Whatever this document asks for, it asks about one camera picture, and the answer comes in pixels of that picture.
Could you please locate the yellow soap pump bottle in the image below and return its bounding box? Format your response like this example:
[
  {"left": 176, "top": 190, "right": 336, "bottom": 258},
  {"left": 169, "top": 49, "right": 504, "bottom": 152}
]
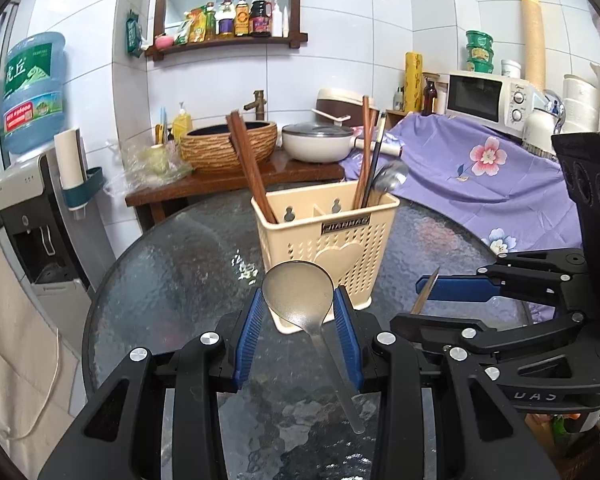
[{"left": 172, "top": 102, "right": 193, "bottom": 143}]

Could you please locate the tall beige cup sleeve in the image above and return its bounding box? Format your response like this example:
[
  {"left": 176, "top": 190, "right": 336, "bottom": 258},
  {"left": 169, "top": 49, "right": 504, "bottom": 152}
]
[{"left": 519, "top": 0, "right": 546, "bottom": 88}]

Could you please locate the cream pot with lid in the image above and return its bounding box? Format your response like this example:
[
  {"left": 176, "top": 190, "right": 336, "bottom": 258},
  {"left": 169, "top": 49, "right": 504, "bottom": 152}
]
[{"left": 281, "top": 122, "right": 403, "bottom": 163}]

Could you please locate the amber sauce bottle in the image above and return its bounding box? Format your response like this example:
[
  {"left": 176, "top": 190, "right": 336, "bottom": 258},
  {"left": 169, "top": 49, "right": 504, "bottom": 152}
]
[{"left": 234, "top": 0, "right": 251, "bottom": 37}]

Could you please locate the stack of white disposable bowls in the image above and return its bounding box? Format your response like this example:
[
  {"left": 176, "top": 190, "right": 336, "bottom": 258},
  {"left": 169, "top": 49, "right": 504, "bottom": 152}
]
[{"left": 562, "top": 57, "right": 600, "bottom": 133}]

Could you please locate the brass bamboo-style faucet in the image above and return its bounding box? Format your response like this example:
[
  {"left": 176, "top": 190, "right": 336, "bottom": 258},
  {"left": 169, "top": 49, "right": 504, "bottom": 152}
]
[{"left": 243, "top": 90, "right": 267, "bottom": 121}]

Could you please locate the white microwave oven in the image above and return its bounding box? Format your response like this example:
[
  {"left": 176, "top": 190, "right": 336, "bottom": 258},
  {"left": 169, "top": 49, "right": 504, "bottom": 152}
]
[{"left": 446, "top": 70, "right": 548, "bottom": 136}]

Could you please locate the white kettle chrome handle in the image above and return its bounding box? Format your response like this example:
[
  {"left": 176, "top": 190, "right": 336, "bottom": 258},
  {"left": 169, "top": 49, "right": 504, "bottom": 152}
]
[{"left": 522, "top": 90, "right": 566, "bottom": 156}]

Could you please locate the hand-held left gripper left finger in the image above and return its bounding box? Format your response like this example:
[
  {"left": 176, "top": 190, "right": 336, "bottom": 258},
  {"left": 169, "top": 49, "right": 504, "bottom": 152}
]
[{"left": 37, "top": 287, "right": 268, "bottom": 480}]

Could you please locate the purple label bottle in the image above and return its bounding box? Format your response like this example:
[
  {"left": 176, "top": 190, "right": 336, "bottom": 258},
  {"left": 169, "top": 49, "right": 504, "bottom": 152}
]
[{"left": 216, "top": 0, "right": 235, "bottom": 37}]

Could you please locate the white cord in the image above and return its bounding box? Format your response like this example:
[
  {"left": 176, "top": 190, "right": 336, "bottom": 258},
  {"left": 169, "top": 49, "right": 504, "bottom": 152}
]
[{"left": 10, "top": 330, "right": 62, "bottom": 441}]

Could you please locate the brown glass bottle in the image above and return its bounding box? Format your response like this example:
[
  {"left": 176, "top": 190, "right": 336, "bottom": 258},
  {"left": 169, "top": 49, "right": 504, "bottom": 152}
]
[{"left": 422, "top": 79, "right": 438, "bottom": 116}]

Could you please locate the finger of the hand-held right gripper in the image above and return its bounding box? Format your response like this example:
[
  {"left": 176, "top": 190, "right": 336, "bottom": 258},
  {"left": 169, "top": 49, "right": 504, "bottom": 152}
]
[
  {"left": 390, "top": 310, "right": 588, "bottom": 361},
  {"left": 416, "top": 249, "right": 586, "bottom": 306}
]

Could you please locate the dark wooden framed shelf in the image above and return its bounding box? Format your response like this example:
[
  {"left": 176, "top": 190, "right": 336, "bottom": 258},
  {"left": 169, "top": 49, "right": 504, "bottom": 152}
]
[{"left": 145, "top": 0, "right": 308, "bottom": 61}]

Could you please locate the white rice paddle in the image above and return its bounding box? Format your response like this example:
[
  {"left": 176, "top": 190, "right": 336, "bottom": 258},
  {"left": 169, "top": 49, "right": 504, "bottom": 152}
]
[{"left": 312, "top": 107, "right": 351, "bottom": 123}]

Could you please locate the blue water bottle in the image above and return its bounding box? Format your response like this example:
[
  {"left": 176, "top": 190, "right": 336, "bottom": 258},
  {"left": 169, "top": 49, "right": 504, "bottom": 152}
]
[{"left": 0, "top": 31, "right": 67, "bottom": 156}]

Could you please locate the white water dispenser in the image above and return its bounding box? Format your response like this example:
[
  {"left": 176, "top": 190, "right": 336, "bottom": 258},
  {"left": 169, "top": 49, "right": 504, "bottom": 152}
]
[{"left": 0, "top": 152, "right": 116, "bottom": 306}]

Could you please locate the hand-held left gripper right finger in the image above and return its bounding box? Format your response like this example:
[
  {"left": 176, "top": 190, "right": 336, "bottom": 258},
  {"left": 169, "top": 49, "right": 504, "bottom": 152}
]
[{"left": 332, "top": 285, "right": 561, "bottom": 480}]

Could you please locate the green hanging packet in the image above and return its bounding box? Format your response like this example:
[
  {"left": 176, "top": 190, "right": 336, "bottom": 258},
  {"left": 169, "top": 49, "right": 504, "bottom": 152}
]
[{"left": 125, "top": 10, "right": 145, "bottom": 57}]

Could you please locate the brown and cream rice cooker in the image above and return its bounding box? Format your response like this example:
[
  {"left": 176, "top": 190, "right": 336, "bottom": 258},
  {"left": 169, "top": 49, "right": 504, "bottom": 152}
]
[{"left": 312, "top": 87, "right": 378, "bottom": 128}]

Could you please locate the yellow wrap roll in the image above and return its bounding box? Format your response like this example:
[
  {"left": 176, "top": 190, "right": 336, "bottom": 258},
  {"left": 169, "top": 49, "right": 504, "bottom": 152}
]
[{"left": 405, "top": 51, "right": 425, "bottom": 113}]

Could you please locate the white paper cup stack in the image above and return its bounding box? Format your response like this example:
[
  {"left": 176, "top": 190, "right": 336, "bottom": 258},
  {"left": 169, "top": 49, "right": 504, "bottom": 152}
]
[{"left": 54, "top": 128, "right": 87, "bottom": 186}]

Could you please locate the clear plastic spoon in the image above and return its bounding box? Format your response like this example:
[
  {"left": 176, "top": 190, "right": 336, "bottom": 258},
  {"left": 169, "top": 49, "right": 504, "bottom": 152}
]
[{"left": 261, "top": 260, "right": 367, "bottom": 434}]

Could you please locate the clear plastic bag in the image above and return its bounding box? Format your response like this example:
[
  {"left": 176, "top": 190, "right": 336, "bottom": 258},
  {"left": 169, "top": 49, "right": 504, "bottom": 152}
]
[{"left": 105, "top": 142, "right": 193, "bottom": 196}]

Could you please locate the teal cup holder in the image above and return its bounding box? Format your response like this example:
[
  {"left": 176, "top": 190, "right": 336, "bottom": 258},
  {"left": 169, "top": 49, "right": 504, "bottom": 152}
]
[{"left": 62, "top": 167, "right": 104, "bottom": 211}]

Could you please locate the cream plastic utensil holder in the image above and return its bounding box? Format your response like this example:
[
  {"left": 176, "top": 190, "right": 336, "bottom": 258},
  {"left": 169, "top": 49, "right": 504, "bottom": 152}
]
[{"left": 251, "top": 180, "right": 401, "bottom": 333}]

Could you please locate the yellow seasoning packet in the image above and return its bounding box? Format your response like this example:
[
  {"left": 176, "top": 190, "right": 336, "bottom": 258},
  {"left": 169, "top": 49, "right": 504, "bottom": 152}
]
[{"left": 190, "top": 7, "right": 206, "bottom": 43}]

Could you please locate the dark soy sauce bottle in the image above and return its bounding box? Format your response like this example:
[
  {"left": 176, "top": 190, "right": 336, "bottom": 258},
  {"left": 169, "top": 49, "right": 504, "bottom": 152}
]
[{"left": 250, "top": 0, "right": 273, "bottom": 37}]

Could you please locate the woven pattern wash basin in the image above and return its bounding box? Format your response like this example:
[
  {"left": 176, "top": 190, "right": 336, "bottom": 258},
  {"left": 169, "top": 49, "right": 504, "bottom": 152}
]
[{"left": 180, "top": 120, "right": 279, "bottom": 176}]

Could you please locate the purple floral cloth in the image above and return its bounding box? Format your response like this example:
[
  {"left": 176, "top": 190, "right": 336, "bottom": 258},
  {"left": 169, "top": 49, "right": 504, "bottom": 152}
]
[{"left": 342, "top": 112, "right": 586, "bottom": 261}]

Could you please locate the dark wooden side table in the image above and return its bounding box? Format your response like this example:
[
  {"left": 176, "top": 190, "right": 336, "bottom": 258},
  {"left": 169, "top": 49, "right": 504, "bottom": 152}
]
[{"left": 126, "top": 160, "right": 346, "bottom": 231}]

